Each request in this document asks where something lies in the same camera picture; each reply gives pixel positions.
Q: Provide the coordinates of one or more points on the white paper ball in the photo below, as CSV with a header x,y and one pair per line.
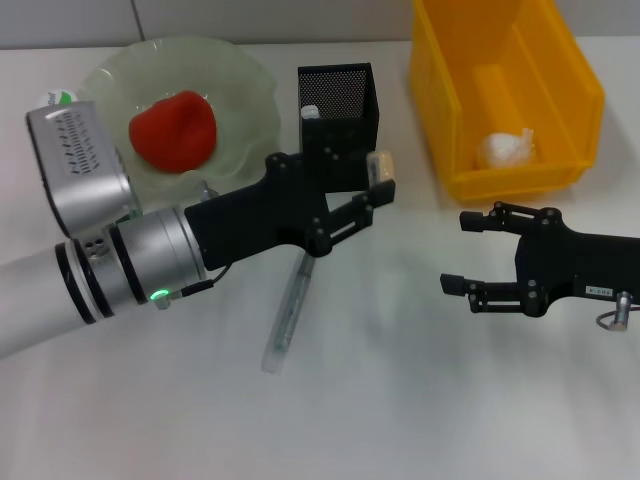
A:
x,y
505,147

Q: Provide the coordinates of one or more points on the beige eraser with barcode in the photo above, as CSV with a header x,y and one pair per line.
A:
x,y
386,165

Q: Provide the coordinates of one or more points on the black mesh pen holder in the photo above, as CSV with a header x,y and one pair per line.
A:
x,y
340,90

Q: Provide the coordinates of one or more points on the yellow plastic bin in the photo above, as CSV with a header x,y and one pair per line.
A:
x,y
525,75

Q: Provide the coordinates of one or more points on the orange fruit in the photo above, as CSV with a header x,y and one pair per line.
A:
x,y
175,130

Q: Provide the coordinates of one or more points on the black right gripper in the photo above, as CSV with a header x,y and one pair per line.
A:
x,y
575,265

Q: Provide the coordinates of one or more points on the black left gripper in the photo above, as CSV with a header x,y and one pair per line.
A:
x,y
250,225

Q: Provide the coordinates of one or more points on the grey marker pen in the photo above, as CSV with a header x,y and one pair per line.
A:
x,y
287,320

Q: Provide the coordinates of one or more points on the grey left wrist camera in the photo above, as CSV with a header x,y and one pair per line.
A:
x,y
80,165

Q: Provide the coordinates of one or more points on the green utility knife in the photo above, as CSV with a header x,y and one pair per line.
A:
x,y
310,112

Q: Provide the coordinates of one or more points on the clear green-label water bottle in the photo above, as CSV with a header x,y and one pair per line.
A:
x,y
55,97

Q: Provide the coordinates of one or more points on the pale green glass fruit plate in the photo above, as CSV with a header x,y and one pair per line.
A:
x,y
240,75

